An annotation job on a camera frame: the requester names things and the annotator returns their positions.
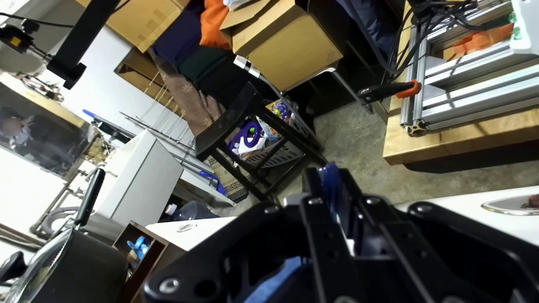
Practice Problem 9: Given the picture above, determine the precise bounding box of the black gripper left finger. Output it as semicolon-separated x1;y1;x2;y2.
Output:
141;167;338;303

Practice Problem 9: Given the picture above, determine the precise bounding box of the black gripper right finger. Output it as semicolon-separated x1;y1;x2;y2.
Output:
335;167;539;303

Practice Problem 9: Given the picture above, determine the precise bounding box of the white dryer machine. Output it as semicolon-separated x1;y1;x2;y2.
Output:
143;216;239;253

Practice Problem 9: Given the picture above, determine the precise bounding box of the dark wooden tray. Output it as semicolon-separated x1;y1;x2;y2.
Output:
112;219;171;303

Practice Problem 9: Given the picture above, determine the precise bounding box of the white and purple iron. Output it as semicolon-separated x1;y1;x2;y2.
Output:
225;117;266;159

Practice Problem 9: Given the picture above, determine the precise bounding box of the wooden platform board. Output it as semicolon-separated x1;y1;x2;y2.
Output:
382;105;539;169

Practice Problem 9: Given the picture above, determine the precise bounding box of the black stool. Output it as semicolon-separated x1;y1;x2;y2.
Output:
192;83;330;207

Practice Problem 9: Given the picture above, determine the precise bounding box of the white cabinet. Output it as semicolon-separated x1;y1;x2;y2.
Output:
91;130;185;229

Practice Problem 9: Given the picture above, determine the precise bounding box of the brown hanging cloth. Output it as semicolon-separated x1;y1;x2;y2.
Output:
153;53;220;138

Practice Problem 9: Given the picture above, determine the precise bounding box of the black orange bar clamp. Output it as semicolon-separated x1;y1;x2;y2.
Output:
357;80;422;105

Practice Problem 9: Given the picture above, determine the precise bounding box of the grey cooking pot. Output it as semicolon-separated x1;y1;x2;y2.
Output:
0;167;131;303

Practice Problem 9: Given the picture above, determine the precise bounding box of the brown cardboard box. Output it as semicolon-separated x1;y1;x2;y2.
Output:
219;0;345;95
74;0;192;56

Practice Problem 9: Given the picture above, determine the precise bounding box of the orange cloth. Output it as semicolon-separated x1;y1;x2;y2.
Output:
198;0;232;53

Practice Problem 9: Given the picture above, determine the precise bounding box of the wood framed mirror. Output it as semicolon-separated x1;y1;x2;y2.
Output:
0;73;97;182

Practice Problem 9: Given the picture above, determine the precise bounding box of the aluminium extrusion frame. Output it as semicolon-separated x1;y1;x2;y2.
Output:
399;22;539;138

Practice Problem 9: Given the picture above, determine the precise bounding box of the black cable bundle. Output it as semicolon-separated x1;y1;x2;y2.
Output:
385;0;478;81

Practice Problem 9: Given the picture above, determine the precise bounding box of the black camera stand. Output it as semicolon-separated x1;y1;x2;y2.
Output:
0;0;123;91

